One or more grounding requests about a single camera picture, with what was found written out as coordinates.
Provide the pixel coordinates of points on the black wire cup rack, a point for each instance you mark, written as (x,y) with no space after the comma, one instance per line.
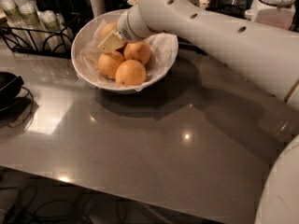
(69,31)

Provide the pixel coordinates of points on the white appliance with jar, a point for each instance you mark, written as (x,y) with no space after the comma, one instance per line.
(276,13)

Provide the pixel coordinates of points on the white paper bowl liner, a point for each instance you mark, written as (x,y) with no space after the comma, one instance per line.
(162,50)

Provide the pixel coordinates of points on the middle paper cup stack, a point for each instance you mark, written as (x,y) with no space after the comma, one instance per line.
(32,22)

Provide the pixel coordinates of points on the white bowl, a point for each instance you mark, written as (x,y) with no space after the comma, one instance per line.
(93,69)

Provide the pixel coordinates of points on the white tall cylinder container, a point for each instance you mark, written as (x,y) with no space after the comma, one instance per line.
(96,0)

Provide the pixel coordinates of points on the right paper cup stack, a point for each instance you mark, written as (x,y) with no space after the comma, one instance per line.
(53,25)

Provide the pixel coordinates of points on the paper cup stack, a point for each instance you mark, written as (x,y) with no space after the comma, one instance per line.
(32,22)
(53,25)
(14,20)

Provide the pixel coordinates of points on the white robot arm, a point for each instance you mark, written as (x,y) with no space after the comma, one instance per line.
(267,58)

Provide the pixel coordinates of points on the black wire stand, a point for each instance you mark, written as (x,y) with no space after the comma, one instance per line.
(19,111)

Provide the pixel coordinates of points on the orange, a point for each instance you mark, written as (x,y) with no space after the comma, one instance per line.
(110,27)
(139,51)
(131,73)
(108,63)

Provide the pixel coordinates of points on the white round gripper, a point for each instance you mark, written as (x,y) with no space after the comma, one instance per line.
(125,27)

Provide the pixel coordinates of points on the black mesh basket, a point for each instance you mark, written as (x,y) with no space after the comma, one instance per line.
(229,10)

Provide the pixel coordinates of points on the left paper cup stack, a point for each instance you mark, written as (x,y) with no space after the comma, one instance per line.
(14,20)

